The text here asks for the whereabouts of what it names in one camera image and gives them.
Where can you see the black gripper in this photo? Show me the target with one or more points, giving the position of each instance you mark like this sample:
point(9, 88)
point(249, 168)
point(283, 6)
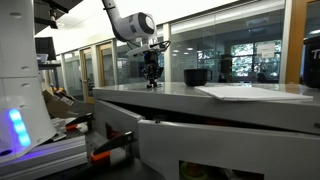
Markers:
point(151, 63)

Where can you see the black and white marker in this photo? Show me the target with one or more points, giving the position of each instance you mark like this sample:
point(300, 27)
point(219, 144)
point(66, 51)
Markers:
point(159, 85)

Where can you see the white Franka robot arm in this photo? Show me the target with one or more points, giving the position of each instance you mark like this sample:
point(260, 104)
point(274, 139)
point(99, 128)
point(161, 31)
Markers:
point(133, 26)

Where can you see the wooden framed glass door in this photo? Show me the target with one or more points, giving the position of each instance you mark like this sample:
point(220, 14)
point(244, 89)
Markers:
point(87, 75)
point(106, 63)
point(296, 40)

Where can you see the black orange bar clamp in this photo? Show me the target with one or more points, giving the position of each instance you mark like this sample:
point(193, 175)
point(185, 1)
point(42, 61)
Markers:
point(111, 146)
point(78, 122)

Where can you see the cardboard box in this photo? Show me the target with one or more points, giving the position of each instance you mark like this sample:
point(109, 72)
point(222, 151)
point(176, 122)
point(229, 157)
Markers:
point(58, 103)

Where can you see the white lined notepad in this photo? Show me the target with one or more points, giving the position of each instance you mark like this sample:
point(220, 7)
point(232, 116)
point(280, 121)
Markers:
point(253, 93)

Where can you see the black monitor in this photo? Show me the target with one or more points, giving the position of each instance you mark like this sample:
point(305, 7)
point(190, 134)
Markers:
point(45, 48)

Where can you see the white paper sign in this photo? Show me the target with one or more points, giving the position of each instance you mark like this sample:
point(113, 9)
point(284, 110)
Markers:
point(265, 50)

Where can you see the black trash bin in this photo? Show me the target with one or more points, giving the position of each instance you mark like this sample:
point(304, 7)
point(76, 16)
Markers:
point(312, 61)

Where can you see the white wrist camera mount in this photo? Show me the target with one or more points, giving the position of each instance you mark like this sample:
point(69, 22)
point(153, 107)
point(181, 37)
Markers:
point(138, 50)

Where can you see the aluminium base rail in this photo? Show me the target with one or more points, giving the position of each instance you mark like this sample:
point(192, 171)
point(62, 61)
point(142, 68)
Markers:
point(43, 156)

